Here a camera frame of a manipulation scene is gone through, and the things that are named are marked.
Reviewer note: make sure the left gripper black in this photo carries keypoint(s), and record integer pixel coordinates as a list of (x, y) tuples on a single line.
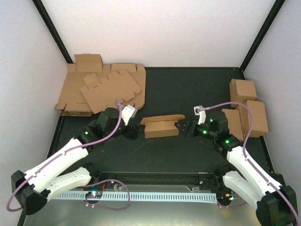
[(129, 134)]

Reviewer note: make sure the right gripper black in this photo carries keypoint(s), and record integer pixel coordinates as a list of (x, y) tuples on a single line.
[(185, 132)]

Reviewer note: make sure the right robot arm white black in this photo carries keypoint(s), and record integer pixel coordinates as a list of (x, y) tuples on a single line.
[(275, 204)]

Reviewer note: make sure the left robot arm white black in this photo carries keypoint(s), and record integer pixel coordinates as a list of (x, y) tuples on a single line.
[(34, 188)]

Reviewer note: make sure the folded cardboard box small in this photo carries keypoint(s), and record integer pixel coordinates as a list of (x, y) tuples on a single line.
[(234, 123)]

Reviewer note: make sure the stack of flat cardboard blanks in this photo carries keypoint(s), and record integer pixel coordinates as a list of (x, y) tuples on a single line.
[(71, 101)]

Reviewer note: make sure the left controller board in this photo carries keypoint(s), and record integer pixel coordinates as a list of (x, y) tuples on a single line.
[(94, 194)]

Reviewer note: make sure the controller board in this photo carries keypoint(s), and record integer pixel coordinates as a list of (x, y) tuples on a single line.
[(225, 196), (94, 194)]

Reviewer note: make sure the right controller board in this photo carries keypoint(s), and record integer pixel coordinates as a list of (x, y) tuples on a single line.
[(225, 196)]

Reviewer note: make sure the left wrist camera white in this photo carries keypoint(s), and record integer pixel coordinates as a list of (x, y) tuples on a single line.
[(128, 113)]

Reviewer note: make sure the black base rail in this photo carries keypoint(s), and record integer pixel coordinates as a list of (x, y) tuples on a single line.
[(204, 181)]

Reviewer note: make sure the white slotted cable duct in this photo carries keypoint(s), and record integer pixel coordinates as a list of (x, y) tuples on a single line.
[(141, 197)]

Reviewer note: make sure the left black frame post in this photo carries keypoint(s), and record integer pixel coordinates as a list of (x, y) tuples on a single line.
[(52, 30)]

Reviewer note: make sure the black frame post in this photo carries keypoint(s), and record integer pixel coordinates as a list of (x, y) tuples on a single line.
[(52, 30), (275, 9)]

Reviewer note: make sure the right black frame post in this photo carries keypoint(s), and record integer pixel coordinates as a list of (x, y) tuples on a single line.
[(275, 9)]

